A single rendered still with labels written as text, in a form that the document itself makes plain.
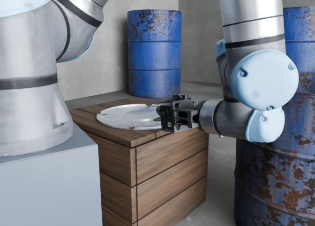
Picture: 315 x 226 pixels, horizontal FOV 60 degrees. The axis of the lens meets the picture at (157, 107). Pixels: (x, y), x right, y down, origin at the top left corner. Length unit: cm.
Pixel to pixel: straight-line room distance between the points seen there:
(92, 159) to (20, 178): 9
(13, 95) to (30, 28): 9
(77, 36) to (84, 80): 248
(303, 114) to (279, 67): 39
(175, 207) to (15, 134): 65
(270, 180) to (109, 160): 44
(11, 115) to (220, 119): 35
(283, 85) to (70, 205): 33
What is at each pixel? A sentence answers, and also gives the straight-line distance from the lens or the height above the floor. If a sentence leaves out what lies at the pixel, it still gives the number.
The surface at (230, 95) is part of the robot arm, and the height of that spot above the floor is 50.
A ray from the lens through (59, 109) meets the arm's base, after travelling 43.
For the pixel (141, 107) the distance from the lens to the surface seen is 102.
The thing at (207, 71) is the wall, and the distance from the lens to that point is 397.
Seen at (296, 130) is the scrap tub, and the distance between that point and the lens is 74.
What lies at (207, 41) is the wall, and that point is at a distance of 396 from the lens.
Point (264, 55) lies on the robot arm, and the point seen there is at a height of 58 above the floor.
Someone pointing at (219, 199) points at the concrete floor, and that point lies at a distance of 113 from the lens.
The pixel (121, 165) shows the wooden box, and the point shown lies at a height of 27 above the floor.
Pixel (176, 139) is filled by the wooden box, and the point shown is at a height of 30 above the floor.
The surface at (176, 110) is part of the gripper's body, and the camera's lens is 61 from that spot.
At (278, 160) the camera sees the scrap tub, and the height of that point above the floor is 30.
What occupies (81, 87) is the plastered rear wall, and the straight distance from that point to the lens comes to 298.
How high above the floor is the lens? 60
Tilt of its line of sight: 14 degrees down
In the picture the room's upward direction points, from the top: straight up
